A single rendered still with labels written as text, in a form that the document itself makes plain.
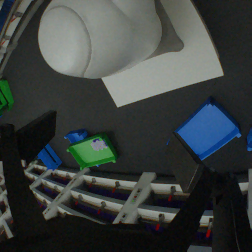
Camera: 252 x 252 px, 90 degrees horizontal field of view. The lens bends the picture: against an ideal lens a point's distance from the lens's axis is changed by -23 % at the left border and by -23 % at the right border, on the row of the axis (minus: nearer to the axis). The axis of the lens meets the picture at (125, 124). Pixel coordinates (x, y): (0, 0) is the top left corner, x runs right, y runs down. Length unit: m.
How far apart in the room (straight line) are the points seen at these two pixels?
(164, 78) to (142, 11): 0.25
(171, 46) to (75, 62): 0.26
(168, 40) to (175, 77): 0.10
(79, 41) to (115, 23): 0.05
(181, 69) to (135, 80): 0.14
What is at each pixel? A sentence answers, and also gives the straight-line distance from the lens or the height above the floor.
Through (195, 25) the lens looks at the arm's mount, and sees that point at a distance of 0.41.
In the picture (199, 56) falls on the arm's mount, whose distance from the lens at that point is 0.42.
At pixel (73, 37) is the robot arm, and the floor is 0.52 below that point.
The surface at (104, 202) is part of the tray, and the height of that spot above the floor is 0.30.
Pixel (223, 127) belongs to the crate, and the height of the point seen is 0.00.
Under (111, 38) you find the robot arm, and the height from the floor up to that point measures 0.48.
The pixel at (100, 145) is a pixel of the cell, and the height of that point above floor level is 0.08.
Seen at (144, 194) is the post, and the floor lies 0.18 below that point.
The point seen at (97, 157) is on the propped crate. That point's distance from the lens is 1.21.
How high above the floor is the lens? 0.65
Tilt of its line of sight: 45 degrees down
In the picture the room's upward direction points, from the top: 139 degrees counter-clockwise
